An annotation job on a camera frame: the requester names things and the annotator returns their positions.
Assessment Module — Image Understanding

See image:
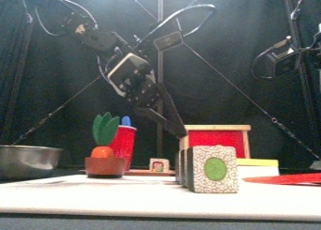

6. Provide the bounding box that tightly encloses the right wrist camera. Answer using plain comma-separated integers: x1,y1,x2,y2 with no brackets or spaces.
252,36,304,81

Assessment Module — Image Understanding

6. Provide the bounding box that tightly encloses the wooden box with red side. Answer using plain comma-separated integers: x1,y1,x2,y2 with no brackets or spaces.
178,124,253,160

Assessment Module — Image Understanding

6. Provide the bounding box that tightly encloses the white cutting board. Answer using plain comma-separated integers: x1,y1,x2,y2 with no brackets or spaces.
0,174,321,223

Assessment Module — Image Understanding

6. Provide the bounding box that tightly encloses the yellow and white sponge block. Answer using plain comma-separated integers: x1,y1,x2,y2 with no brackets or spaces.
236,158,281,178

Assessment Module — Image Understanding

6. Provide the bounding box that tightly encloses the wooden tray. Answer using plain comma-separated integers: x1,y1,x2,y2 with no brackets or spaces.
78,168,178,177

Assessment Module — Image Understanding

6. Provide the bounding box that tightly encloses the red plastic cup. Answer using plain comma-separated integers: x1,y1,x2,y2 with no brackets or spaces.
109,124,138,172

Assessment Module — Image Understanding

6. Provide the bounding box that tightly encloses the brown toy flower pot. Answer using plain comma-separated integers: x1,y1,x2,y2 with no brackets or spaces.
84,156,130,179

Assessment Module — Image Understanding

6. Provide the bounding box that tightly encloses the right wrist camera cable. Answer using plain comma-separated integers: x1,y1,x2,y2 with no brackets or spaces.
250,49,273,80

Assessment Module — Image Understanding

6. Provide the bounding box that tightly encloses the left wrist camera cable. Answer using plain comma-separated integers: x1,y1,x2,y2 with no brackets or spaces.
141,3,218,38

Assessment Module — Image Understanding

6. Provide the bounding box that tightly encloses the small white sushi piece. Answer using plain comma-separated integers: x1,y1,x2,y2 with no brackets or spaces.
149,157,171,174

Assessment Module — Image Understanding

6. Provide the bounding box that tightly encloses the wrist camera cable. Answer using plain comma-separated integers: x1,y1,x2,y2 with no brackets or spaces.
250,49,273,80
141,3,218,38

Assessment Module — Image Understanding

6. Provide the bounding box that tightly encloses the toy carrot with green leaves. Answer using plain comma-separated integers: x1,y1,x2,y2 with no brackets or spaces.
90,111,122,160

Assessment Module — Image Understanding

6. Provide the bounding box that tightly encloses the vertical metal frame pole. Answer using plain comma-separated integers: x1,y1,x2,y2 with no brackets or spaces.
155,0,166,159

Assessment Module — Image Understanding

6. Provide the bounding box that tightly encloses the blue pen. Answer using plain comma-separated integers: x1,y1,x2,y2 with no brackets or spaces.
121,115,133,128

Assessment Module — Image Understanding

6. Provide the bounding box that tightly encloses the large green sushi roll piece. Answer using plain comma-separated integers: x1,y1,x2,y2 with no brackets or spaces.
186,145,240,194

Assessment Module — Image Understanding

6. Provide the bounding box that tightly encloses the red toy knife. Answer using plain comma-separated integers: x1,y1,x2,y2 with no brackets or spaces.
242,172,321,188

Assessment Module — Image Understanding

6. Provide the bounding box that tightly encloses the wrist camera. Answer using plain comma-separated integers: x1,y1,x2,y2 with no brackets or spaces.
252,36,304,81
151,29,186,53

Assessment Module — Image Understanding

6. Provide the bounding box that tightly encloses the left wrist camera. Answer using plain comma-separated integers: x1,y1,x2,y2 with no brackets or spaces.
151,29,186,53

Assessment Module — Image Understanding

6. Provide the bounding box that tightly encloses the metal bowl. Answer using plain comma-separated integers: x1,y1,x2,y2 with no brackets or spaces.
0,145,64,181

